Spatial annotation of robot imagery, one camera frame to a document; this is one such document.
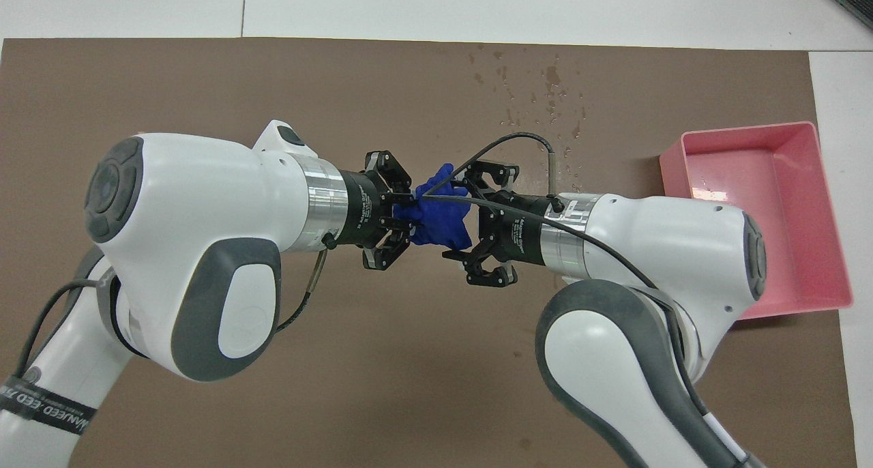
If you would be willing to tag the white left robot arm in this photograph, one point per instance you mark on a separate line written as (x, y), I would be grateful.
(191, 236)

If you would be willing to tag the pink plastic bin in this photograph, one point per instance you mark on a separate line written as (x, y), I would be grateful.
(784, 174)

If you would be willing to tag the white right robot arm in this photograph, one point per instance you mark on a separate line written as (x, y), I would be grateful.
(648, 263)

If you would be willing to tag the brown table mat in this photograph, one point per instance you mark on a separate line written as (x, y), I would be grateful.
(409, 386)

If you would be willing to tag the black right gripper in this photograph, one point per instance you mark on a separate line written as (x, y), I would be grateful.
(515, 229)

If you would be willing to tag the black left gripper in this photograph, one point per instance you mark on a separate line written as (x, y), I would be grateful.
(365, 209)

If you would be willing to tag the blue towel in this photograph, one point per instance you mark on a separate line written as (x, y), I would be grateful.
(440, 215)

